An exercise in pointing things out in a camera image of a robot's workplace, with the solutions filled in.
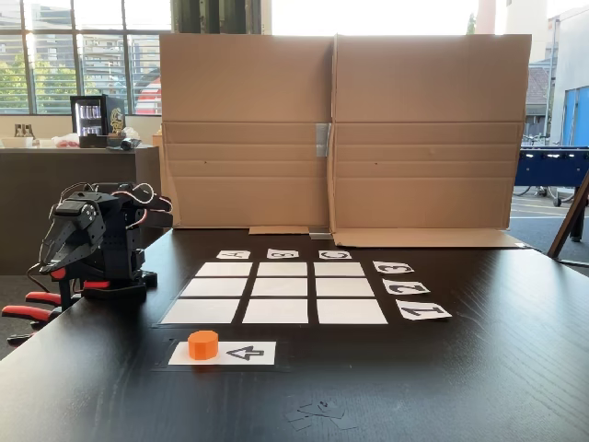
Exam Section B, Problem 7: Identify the round orange token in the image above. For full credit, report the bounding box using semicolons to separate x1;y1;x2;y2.
187;330;220;361

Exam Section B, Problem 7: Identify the white nine-square grid sheet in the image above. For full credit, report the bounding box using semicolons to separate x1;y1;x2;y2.
160;261;390;326

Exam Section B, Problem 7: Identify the dark counter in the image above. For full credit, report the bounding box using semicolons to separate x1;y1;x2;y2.
0;145;162;277

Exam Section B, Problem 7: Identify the black mini fridge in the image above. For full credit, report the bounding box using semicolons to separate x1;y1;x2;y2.
69;94;126;149

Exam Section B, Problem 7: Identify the white arrow paper sheet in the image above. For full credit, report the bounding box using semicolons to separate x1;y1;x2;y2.
167;341;277;366

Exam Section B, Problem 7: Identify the narrower brown cardboard panel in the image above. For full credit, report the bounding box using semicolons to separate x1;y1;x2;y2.
158;32;335;236

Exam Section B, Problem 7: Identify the silver tape strip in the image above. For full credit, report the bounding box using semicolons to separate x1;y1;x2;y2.
315;122;332;158

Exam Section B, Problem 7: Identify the number 3 paper sheet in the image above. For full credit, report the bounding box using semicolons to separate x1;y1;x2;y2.
372;261;415;275

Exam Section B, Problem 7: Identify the number 2 paper sheet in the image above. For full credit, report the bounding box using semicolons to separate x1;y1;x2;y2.
381;278;432;296

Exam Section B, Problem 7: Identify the number 1 paper sheet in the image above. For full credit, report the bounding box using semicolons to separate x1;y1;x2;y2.
395;298;453;321

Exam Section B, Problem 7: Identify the wider brown cardboard panel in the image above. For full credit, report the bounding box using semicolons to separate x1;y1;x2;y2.
329;32;533;250

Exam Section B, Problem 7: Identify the blue foosball table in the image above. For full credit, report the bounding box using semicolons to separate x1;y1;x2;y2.
514;145;589;207

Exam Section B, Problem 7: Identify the wooden easel leg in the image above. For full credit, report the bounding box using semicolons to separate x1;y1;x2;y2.
546;169;589;268

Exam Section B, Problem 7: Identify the red-handled black clamp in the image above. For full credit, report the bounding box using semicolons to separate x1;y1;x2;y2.
1;269;77;345
25;278;111;308

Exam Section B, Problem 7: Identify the white and red arm cable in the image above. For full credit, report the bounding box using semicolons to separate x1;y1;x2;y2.
117;182;156;204

